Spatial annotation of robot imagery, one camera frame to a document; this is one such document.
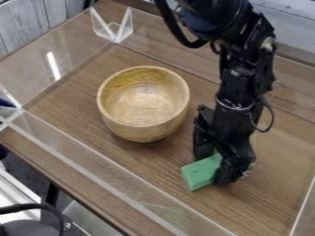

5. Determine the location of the black table leg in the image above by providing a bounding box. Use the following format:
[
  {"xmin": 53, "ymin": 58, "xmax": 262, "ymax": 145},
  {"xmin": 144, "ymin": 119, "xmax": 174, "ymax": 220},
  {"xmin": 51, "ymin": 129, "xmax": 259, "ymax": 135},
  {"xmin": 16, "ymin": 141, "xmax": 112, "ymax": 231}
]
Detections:
[{"xmin": 45, "ymin": 183, "xmax": 60, "ymax": 207}]

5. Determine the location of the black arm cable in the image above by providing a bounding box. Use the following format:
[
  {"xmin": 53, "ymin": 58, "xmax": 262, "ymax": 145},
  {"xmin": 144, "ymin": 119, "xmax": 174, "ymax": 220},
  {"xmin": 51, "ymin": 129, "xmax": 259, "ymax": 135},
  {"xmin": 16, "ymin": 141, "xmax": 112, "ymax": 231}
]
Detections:
[{"xmin": 247, "ymin": 97, "xmax": 276, "ymax": 134}]

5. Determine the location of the green rectangular block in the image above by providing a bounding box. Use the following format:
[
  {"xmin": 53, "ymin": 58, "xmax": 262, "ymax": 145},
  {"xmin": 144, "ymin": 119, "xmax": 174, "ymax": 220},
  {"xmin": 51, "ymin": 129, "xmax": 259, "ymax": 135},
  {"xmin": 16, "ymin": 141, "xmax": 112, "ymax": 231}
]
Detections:
[{"xmin": 182, "ymin": 155, "xmax": 256, "ymax": 191}]

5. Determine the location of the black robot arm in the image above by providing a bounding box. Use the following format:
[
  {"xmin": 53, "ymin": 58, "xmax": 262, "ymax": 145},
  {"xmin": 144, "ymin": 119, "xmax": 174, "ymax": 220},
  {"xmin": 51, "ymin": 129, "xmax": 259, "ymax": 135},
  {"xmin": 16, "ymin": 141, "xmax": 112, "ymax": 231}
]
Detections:
[{"xmin": 160, "ymin": 0, "xmax": 276, "ymax": 188}]

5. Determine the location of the brown wooden bowl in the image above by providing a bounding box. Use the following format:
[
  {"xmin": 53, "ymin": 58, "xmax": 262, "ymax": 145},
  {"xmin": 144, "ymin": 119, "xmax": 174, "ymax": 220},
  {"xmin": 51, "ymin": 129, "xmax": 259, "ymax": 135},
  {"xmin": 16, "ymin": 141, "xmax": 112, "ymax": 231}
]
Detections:
[{"xmin": 96, "ymin": 65, "xmax": 191, "ymax": 143}]

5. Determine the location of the clear acrylic tray wall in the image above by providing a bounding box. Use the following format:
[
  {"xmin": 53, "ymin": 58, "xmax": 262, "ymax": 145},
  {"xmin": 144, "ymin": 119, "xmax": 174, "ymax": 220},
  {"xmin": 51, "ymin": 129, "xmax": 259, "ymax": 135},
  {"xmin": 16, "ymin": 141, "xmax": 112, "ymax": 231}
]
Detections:
[{"xmin": 0, "ymin": 11, "xmax": 315, "ymax": 236}]

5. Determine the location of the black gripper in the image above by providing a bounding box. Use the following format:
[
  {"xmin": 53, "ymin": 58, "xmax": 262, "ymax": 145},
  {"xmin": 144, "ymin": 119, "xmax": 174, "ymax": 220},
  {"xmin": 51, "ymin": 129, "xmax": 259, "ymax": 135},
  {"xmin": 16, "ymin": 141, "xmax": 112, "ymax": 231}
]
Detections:
[{"xmin": 194, "ymin": 95, "xmax": 256, "ymax": 186}]

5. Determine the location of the clear acrylic corner bracket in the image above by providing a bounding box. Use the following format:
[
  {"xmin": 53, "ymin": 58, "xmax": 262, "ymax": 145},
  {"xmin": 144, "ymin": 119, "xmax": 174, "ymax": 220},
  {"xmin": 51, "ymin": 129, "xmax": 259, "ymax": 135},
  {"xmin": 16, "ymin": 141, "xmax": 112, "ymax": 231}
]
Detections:
[{"xmin": 88, "ymin": 7, "xmax": 134, "ymax": 43}]

